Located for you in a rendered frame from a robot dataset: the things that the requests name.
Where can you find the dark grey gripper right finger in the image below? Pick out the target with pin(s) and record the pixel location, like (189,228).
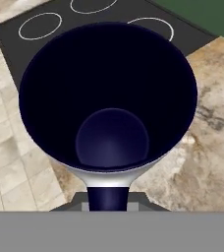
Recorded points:
(138,202)

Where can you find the black hob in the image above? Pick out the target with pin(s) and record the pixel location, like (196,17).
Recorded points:
(15,55)

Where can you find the dark blue and white mug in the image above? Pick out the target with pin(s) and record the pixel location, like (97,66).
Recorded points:
(107,82)

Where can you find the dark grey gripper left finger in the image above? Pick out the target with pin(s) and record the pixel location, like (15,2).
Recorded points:
(78,203)

